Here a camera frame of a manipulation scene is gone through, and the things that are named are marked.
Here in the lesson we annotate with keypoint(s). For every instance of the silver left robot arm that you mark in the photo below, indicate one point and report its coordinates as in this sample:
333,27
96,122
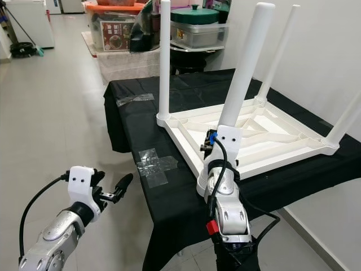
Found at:
56,237

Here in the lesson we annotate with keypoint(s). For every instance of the crumpled clear plastic bag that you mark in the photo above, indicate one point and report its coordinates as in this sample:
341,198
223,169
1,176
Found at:
156,165

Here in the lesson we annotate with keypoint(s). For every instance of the black plastic table cover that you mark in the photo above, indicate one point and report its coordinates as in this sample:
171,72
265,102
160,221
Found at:
175,214

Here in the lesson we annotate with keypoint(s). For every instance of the black wooden stool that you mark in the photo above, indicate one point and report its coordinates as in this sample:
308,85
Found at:
190,63

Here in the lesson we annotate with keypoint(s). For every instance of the clear plastic film strip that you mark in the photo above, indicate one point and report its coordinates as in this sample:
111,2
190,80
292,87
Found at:
134,99

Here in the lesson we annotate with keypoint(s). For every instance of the black round wok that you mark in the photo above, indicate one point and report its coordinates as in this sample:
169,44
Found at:
194,51

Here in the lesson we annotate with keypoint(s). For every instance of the clear plastic container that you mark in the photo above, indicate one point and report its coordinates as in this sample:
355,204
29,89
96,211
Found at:
200,35

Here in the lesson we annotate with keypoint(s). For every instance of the translucent storage box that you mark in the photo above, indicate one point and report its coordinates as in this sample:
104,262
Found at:
127,68

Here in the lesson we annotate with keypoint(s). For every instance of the green pot with lid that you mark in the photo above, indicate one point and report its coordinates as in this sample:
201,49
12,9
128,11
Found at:
194,15

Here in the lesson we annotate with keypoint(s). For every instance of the black plastic bag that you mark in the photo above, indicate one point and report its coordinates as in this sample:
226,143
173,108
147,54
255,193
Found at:
144,31

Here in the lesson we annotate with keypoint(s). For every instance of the dark printed flat box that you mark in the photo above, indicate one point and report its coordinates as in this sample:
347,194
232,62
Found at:
220,7

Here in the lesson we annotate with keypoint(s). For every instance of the mop with green head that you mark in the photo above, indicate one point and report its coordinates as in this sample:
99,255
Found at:
39,52

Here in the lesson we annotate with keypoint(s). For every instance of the brown printed carton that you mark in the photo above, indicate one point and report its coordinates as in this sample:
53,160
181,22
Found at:
117,36

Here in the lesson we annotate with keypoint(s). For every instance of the black round robot vacuum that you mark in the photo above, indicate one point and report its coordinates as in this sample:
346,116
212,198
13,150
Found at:
22,49

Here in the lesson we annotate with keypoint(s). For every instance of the orange plastic tray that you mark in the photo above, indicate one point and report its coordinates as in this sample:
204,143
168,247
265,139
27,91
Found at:
113,8

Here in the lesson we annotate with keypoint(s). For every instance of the white chest freezer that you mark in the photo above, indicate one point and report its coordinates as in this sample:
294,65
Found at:
34,22

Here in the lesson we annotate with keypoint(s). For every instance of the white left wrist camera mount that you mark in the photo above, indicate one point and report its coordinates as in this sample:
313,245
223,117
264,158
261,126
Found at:
83,185

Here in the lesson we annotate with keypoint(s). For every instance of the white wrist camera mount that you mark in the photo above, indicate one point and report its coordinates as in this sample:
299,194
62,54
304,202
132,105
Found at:
230,140
83,185

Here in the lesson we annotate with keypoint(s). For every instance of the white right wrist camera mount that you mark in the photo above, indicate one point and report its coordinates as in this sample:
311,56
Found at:
230,140

